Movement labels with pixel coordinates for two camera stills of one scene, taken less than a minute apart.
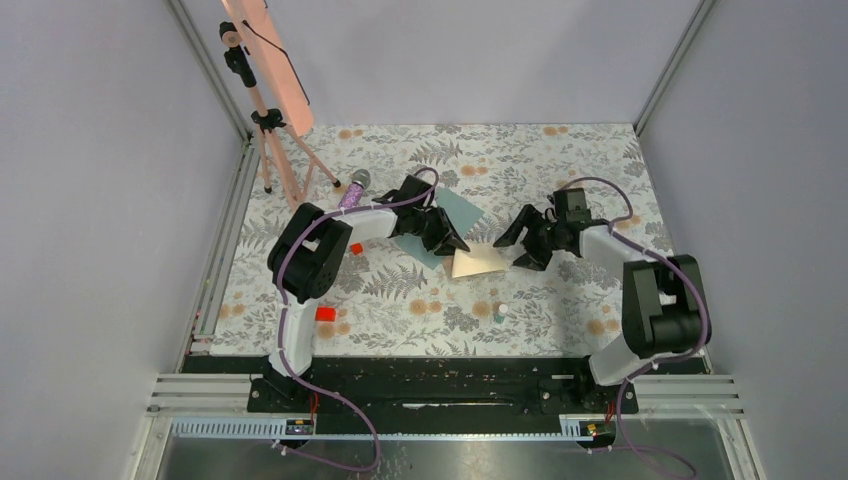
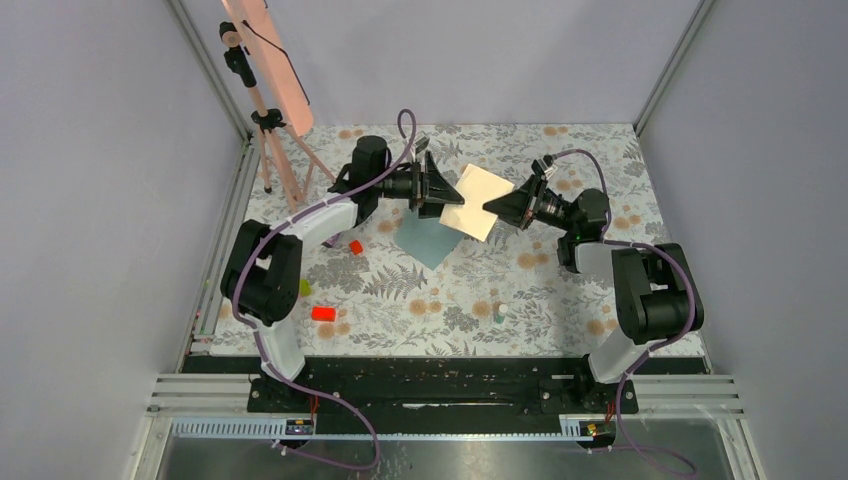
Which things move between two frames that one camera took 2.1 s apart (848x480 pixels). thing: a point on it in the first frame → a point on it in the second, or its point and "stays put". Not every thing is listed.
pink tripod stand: (292, 156) stays put
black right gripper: (528, 217) → (513, 207)
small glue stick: (502, 310) stays put
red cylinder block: (326, 314) stays put
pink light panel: (253, 22) stays put
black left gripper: (444, 228) → (431, 187)
